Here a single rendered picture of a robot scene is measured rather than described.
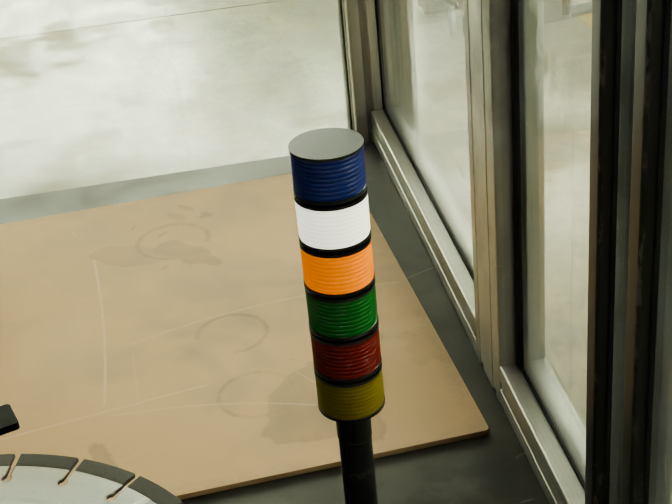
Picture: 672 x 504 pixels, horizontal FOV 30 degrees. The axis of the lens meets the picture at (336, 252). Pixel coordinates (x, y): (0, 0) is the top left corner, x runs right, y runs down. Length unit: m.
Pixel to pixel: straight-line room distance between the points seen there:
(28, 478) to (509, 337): 0.49
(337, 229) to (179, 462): 0.47
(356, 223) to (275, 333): 0.58
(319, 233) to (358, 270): 0.04
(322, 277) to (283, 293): 0.62
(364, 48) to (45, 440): 0.73
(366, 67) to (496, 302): 0.63
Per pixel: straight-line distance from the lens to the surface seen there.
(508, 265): 1.12
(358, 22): 1.67
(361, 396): 0.82
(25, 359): 1.36
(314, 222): 0.75
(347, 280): 0.77
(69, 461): 0.87
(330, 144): 0.74
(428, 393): 1.21
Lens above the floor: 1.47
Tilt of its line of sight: 29 degrees down
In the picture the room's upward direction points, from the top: 6 degrees counter-clockwise
